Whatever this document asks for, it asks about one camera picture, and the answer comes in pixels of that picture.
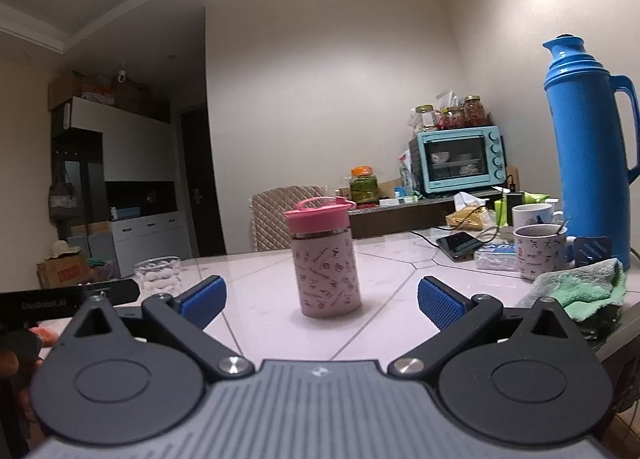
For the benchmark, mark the quilted beige chair back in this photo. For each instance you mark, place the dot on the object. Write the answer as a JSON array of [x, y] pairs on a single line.
[[268, 224]]

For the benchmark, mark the hanging grey bag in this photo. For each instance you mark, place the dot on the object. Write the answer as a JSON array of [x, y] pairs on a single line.
[[62, 198]]

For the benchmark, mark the pink patterned thermos jar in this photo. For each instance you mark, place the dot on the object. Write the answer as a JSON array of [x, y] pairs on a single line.
[[326, 273]]

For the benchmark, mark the clear glass cup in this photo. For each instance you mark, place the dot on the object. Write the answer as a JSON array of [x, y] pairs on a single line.
[[158, 275]]

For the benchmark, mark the wooden side shelf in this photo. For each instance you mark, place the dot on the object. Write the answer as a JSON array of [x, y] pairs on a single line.
[[388, 220]]

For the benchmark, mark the white storage cabinet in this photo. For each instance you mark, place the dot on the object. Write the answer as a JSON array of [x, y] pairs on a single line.
[[120, 171]]

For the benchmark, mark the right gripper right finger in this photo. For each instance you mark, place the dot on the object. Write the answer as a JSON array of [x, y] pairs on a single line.
[[512, 375]]

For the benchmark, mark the yellow snack bag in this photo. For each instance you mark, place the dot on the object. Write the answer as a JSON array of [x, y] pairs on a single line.
[[471, 213]]

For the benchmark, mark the red preserve jar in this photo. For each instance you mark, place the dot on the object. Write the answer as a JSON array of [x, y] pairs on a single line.
[[450, 118], [474, 111]]

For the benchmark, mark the cardboard box with hat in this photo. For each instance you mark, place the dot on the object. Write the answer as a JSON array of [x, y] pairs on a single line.
[[66, 266]]

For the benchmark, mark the green cloth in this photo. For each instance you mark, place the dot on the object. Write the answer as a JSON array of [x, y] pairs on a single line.
[[581, 291]]

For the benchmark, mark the green pickle jar orange lid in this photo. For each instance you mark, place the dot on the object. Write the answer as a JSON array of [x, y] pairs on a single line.
[[363, 185]]

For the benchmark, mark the clear plastic box blue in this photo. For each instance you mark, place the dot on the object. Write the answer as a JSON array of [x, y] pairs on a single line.
[[497, 257]]

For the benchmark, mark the black smartphone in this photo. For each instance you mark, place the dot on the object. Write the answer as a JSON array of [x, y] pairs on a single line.
[[459, 247]]

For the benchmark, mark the black power adapter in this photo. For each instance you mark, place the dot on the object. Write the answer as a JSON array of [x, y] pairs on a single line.
[[513, 199]]

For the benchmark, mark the blue thermos flask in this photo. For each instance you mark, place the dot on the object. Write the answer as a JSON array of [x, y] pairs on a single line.
[[595, 175]]

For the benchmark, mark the light jar yellow lid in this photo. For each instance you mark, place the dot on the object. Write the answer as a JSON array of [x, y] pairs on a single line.
[[424, 118]]

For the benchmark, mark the pink jar lid with strap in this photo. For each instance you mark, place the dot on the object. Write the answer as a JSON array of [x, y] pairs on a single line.
[[319, 217]]

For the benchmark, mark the white mug behind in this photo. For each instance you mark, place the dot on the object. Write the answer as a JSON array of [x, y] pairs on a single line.
[[534, 214]]

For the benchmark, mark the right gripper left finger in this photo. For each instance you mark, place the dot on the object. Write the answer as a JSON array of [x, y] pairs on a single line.
[[123, 376]]

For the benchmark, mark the teal toaster oven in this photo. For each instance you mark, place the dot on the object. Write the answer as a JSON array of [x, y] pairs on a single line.
[[445, 161]]

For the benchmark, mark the red preserve jar middle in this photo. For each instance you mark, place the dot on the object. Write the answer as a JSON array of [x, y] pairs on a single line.
[[450, 118]]

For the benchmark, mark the patterned white mug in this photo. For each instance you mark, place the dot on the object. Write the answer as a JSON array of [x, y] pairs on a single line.
[[542, 248]]

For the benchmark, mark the red preserve jar right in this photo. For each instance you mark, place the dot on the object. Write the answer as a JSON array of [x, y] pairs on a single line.
[[474, 111]]

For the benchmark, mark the person left hand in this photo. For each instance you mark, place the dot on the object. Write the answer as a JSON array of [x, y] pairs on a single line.
[[20, 360]]

